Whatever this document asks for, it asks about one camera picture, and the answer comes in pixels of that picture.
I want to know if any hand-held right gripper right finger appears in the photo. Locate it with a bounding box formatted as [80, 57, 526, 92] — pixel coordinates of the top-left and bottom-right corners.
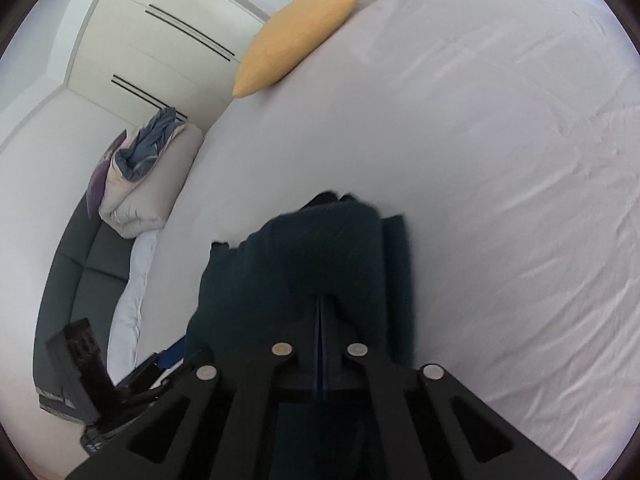
[321, 297, 576, 480]

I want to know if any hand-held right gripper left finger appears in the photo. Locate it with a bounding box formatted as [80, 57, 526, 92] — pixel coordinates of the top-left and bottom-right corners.
[65, 297, 321, 480]

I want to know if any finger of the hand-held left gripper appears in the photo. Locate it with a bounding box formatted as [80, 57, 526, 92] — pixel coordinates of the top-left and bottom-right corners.
[114, 337, 213, 403]

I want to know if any dark green sweater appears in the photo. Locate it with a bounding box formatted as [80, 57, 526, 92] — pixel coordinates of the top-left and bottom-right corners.
[186, 191, 416, 480]

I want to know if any white blanket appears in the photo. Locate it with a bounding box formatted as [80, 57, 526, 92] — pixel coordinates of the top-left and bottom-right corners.
[107, 230, 158, 386]

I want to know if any dark grey sofa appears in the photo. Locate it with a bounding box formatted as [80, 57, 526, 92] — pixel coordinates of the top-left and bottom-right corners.
[32, 192, 136, 413]

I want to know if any folded beige quilt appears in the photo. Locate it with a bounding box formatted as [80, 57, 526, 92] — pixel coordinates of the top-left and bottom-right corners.
[99, 120, 204, 239]

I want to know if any purple pillow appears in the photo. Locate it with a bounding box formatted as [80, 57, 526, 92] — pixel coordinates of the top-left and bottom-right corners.
[86, 129, 128, 218]

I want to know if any blue grey cloth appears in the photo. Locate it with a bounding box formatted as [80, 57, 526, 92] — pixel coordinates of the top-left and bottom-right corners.
[120, 106, 187, 181]

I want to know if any bed with white sheet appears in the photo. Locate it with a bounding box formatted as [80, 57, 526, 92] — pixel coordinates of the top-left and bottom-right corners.
[107, 0, 640, 480]

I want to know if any yellow pillow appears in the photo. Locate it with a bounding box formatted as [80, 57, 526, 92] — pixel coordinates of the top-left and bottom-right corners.
[232, 0, 372, 98]

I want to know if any white wardrobe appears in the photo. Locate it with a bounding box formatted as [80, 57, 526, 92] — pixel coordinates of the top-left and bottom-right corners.
[67, 0, 271, 123]

